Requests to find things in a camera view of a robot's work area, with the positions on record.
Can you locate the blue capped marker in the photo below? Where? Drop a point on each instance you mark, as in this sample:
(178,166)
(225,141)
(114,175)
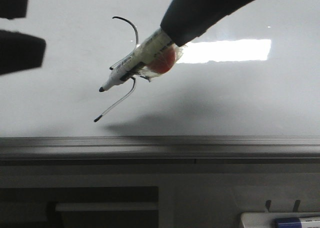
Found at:
(297,222)

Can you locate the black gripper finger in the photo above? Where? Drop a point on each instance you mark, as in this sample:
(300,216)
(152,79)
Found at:
(18,51)
(185,20)

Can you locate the white plastic tray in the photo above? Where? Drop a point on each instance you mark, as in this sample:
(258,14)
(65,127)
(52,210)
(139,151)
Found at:
(267,219)

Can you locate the white whiteboard with aluminium frame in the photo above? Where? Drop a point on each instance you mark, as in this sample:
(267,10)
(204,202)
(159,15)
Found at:
(249,87)

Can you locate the red magnet taped to marker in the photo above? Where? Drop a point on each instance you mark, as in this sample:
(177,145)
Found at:
(162,62)

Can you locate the black and white whiteboard marker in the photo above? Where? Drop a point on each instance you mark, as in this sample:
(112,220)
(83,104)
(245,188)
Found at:
(141,55)

